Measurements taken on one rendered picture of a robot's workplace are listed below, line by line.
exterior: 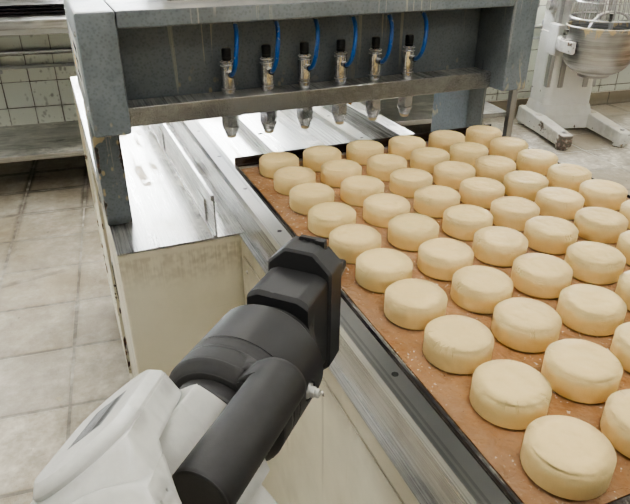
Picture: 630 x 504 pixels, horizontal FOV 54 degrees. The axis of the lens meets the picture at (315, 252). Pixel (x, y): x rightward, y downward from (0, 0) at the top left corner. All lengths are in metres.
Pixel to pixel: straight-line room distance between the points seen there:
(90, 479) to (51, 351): 1.98
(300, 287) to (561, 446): 0.20
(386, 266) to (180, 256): 0.51
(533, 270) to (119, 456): 0.38
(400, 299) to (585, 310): 0.14
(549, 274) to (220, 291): 0.61
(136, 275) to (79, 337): 1.34
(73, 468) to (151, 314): 0.73
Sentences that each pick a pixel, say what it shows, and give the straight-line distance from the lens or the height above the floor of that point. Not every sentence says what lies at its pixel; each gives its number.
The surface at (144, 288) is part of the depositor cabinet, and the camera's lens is 1.00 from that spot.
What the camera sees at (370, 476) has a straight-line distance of 0.67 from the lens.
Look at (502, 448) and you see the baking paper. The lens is 0.41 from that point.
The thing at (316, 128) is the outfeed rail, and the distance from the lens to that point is 1.42.
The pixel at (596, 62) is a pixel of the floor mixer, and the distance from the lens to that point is 4.14.
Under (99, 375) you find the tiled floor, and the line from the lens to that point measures 2.11.
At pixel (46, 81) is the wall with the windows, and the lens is 4.06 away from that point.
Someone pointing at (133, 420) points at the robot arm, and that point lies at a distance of 0.32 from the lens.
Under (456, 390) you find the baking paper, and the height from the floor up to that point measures 1.00.
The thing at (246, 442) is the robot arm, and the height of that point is 1.04.
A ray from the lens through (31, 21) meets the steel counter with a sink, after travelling 3.24.
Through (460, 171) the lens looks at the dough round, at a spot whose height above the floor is 1.02.
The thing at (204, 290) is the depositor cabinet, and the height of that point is 0.75.
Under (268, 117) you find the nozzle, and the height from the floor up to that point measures 1.01.
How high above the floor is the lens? 1.28
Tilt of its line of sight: 29 degrees down
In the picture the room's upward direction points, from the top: straight up
